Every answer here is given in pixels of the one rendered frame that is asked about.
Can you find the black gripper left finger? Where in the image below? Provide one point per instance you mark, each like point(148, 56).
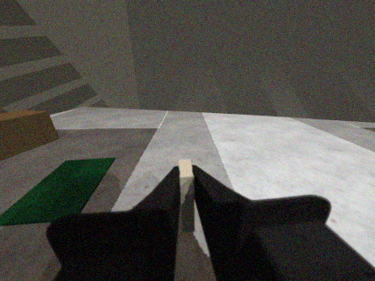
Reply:
point(150, 228)

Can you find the cream rectangular block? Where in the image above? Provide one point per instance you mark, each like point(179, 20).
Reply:
point(186, 179)

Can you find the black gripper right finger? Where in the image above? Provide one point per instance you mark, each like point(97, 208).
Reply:
point(228, 218)

